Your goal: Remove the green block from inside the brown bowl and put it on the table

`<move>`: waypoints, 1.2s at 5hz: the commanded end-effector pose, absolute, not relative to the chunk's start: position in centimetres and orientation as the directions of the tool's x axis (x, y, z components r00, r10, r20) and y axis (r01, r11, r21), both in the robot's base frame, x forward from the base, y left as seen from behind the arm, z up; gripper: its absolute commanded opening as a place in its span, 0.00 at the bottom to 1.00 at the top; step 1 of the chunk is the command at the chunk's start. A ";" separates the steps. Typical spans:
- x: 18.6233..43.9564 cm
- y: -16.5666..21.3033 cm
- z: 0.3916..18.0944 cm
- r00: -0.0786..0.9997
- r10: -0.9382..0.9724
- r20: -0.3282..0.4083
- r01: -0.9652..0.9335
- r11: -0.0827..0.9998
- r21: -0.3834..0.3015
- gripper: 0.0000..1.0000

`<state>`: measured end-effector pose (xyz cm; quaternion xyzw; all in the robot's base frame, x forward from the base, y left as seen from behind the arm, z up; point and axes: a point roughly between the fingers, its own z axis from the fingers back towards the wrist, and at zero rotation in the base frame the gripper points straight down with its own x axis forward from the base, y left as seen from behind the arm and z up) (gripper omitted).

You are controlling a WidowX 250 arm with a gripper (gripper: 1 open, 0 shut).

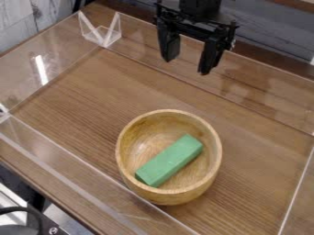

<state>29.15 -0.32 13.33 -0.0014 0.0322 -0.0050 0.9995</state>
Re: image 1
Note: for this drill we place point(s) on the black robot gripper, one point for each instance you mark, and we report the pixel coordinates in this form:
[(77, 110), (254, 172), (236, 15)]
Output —
[(197, 19)]

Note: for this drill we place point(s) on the green rectangular block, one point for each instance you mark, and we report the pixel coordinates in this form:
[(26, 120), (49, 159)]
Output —
[(170, 161)]

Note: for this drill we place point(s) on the brown wooden bowl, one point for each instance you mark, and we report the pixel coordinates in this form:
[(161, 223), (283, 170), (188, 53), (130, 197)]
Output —
[(146, 136)]

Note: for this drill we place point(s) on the clear acrylic corner bracket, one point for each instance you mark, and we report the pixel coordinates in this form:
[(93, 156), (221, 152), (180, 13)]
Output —
[(105, 36)]

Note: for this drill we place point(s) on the clear acrylic tray wall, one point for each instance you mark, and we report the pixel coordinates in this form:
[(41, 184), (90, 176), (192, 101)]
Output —
[(61, 147)]

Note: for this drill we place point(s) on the black metal table frame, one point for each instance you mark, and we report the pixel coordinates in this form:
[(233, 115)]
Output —
[(22, 206)]

